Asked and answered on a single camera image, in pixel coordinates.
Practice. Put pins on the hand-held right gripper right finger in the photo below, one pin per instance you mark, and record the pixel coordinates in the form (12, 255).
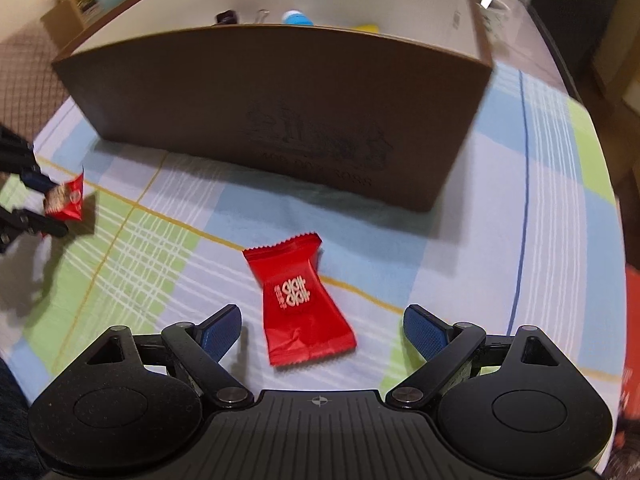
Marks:
(425, 332)

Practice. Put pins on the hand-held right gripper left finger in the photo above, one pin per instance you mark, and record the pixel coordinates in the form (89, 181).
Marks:
(222, 332)

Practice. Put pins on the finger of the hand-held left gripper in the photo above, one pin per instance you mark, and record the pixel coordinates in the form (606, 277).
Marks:
(35, 225)
(25, 165)

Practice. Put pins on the red patterned candy packet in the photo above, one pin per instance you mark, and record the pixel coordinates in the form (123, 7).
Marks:
(67, 205)

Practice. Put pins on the plain red candy packet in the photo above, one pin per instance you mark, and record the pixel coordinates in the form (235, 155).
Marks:
(300, 310)

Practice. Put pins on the brown cardboard box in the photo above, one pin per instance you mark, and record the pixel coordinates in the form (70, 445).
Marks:
(275, 110)

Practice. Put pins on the binder clip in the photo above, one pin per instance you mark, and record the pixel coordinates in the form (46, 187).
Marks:
(262, 16)
(225, 17)

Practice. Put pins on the blue cream tube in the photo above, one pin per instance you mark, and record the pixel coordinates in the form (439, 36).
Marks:
(297, 19)

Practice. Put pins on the beige quilted chair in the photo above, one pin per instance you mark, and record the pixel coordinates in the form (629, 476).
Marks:
(25, 85)

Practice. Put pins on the wooden shelf unit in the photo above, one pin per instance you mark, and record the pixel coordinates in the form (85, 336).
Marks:
(60, 22)

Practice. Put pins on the checked tablecloth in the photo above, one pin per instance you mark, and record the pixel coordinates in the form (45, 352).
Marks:
(550, 210)

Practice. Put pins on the red cardboard box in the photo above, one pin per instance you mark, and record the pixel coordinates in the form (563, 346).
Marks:
(632, 335)

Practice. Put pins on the black television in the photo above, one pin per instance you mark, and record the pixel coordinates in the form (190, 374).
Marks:
(565, 20)

